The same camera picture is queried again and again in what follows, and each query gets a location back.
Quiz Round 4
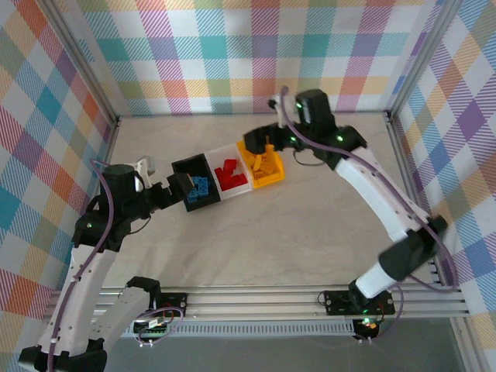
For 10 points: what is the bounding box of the white plastic bin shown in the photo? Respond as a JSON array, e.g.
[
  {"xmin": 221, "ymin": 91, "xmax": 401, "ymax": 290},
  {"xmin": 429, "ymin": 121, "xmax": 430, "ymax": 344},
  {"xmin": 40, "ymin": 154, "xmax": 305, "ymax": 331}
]
[{"xmin": 205, "ymin": 143, "xmax": 255, "ymax": 202}]

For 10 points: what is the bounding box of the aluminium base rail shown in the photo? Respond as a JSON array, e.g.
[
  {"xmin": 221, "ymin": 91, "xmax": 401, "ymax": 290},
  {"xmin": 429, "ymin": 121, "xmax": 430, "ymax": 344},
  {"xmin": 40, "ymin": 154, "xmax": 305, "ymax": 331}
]
[{"xmin": 50, "ymin": 284, "xmax": 470, "ymax": 322}]

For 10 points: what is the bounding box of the yellow plastic bin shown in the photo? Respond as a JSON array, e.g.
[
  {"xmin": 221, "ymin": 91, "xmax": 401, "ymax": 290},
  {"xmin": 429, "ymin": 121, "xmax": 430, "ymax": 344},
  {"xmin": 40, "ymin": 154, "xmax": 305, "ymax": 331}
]
[{"xmin": 236, "ymin": 139, "xmax": 287, "ymax": 190}]

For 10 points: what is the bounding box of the grey slotted cable duct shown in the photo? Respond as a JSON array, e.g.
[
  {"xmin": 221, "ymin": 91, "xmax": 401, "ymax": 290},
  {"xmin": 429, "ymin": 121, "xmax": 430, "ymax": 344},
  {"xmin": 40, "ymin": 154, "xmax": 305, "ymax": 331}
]
[{"xmin": 115, "ymin": 323, "xmax": 357, "ymax": 339}]

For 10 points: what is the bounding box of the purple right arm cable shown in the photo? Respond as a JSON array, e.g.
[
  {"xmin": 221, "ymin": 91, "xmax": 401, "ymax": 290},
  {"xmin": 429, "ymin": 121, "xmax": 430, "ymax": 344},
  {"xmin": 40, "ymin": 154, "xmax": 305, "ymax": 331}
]
[{"xmin": 279, "ymin": 85, "xmax": 460, "ymax": 346}]

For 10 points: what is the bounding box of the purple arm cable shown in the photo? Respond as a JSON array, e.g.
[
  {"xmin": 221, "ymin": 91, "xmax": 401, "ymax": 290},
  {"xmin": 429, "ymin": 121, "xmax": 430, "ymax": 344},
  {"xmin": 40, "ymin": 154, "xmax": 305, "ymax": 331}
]
[
  {"xmin": 279, "ymin": 85, "xmax": 460, "ymax": 346},
  {"xmin": 46, "ymin": 157, "xmax": 183, "ymax": 372}
]

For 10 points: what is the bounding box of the aluminium frame post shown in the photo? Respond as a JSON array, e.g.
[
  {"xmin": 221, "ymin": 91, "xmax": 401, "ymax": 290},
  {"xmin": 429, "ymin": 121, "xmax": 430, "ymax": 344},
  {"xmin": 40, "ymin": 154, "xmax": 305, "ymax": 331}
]
[
  {"xmin": 36, "ymin": 0, "xmax": 121, "ymax": 125},
  {"xmin": 386, "ymin": 0, "xmax": 468, "ymax": 122}
]

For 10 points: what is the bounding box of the black plastic bin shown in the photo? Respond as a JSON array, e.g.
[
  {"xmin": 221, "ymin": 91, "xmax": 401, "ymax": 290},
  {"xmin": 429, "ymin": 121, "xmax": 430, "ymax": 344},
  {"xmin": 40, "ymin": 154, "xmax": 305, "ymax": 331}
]
[{"xmin": 171, "ymin": 153, "xmax": 222, "ymax": 213}]

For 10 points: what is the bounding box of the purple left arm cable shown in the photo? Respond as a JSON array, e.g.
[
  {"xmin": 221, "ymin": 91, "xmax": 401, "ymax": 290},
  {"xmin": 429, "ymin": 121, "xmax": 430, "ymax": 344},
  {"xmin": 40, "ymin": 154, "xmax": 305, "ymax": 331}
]
[{"xmin": 46, "ymin": 157, "xmax": 183, "ymax": 372}]

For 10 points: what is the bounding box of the aluminium side rail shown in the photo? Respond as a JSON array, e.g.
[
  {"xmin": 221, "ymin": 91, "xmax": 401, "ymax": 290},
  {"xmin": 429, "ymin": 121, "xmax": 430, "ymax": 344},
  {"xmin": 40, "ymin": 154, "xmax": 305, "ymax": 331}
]
[
  {"xmin": 92, "ymin": 115, "xmax": 122, "ymax": 175},
  {"xmin": 385, "ymin": 111, "xmax": 445, "ymax": 290}
]

